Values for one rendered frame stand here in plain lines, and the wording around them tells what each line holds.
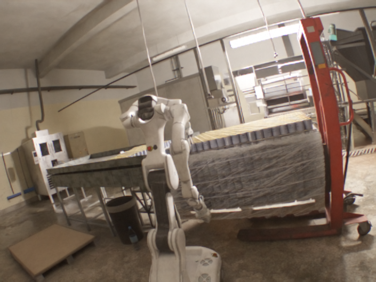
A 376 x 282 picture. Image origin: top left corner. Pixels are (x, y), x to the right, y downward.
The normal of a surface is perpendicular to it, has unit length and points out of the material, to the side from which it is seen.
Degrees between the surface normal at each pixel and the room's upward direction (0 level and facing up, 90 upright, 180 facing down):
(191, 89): 90
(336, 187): 90
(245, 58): 90
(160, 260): 49
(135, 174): 90
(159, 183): 74
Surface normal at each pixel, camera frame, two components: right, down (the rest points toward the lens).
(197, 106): -0.43, 0.19
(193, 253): -0.33, -0.21
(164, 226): -0.36, -0.46
